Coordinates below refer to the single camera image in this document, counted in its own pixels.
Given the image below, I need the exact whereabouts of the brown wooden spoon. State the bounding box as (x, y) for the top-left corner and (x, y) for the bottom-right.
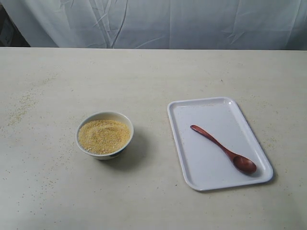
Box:
(190, 125), (257, 174)

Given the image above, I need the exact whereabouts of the yellow grain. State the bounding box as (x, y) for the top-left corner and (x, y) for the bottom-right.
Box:
(78, 120), (130, 155)

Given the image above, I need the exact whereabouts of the white ceramic bowl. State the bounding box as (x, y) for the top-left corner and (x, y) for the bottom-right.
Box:
(76, 111), (134, 160)

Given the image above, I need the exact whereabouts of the white rectangular plastic tray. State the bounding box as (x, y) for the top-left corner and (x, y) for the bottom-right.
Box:
(167, 97), (273, 191)

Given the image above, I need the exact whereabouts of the white backdrop cloth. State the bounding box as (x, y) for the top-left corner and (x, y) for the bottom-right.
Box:
(1, 0), (307, 50)

